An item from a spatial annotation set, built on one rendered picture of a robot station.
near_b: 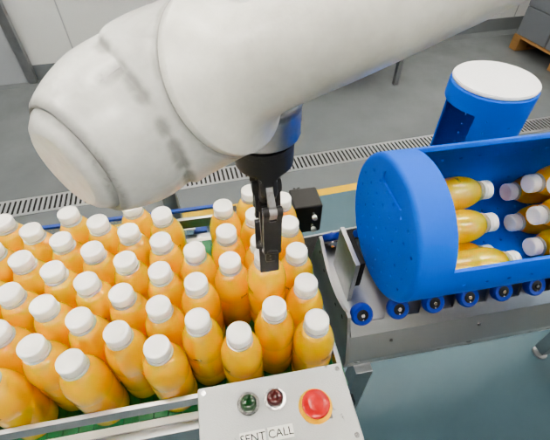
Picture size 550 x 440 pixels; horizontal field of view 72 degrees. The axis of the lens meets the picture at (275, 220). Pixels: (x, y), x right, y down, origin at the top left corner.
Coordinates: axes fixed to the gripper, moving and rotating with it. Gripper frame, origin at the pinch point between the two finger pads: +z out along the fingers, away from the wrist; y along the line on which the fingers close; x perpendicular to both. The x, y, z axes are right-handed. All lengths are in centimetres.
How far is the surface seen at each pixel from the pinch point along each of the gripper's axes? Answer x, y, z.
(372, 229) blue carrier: -22.9, 8.7, 10.1
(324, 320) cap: -7.0, -11.0, 6.8
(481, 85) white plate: -81, 64, 12
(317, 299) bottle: -7.8, -5.1, 10.0
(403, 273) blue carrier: -22.9, -4.8, 7.0
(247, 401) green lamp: 6.2, -21.2, 4.8
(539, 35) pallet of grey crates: -314, 290, 94
